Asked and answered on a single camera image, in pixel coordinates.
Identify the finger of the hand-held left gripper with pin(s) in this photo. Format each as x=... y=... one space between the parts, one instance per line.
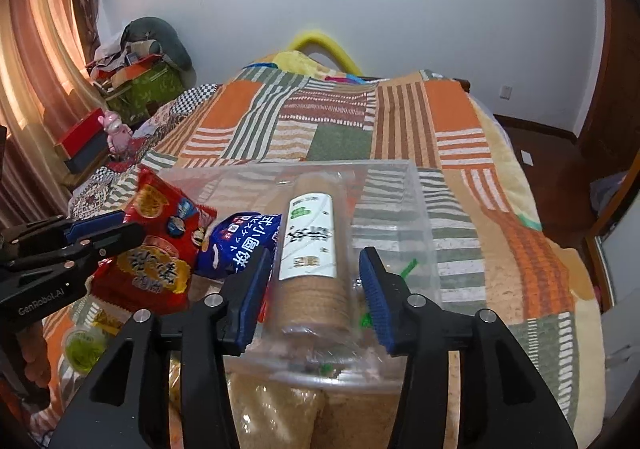
x=110 y=241
x=92 y=226

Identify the round cracker roll pack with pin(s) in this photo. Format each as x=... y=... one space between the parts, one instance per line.
x=310 y=239

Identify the red snack bag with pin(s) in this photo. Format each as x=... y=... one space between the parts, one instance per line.
x=150 y=279
x=160 y=209

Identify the clear plastic storage container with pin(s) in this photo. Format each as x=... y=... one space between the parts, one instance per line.
x=400 y=209

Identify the clear cracker pack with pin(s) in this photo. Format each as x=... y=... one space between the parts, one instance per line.
x=270 y=414

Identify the blue snack bag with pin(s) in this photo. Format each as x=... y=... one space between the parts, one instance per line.
x=230 y=244

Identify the grey pillow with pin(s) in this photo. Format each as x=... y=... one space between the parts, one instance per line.
x=160 y=36

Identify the red and black box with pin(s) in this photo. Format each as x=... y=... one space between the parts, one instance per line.
x=82 y=141

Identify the white wall socket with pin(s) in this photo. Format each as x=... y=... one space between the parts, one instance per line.
x=506 y=92

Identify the yellow towel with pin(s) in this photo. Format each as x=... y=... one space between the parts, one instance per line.
x=295 y=61

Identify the orange striped curtain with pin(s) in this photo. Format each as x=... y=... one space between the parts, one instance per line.
x=35 y=79

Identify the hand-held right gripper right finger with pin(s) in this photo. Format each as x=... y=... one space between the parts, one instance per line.
x=376 y=304

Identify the pink plush toy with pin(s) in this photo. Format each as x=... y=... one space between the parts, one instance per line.
x=117 y=134

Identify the yellow foam tube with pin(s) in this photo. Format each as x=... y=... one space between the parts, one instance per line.
x=330 y=44

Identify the green jelly cup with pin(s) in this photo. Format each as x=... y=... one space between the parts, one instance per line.
x=85 y=349

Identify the wooden door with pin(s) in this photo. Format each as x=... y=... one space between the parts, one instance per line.
x=617 y=69

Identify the patchwork striped blanket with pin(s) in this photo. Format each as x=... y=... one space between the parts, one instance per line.
x=425 y=139

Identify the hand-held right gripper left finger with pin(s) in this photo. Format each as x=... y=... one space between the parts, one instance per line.
x=254 y=301

